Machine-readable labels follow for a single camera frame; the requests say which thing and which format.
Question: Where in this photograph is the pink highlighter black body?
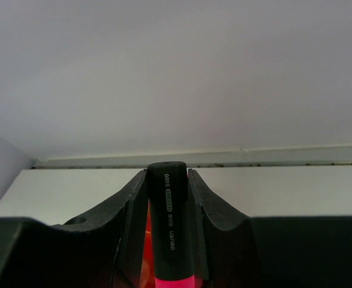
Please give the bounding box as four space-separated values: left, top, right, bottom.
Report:
146 161 195 287

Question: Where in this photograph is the orange round organizer container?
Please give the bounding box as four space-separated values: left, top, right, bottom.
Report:
139 209 155 288

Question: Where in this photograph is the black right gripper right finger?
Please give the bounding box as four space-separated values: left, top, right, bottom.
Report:
188 170 352 287

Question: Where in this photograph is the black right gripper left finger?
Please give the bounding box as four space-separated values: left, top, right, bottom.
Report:
0 170 148 287

